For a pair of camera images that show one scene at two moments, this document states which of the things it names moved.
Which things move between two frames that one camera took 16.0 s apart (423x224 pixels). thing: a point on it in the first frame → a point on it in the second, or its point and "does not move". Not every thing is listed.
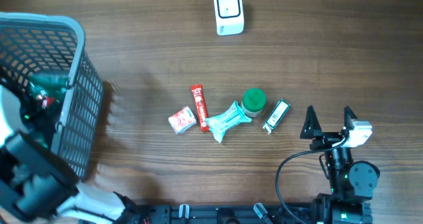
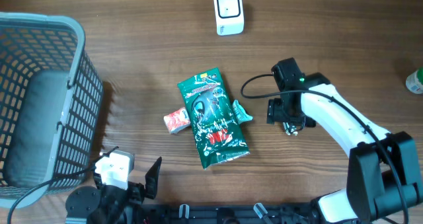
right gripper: [327, 139] → [274, 113]
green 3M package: [39, 115] → [217, 135]
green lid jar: [253, 102] → [412, 83]
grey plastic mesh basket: [32, 43] does not move
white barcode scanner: [229, 11] does not move
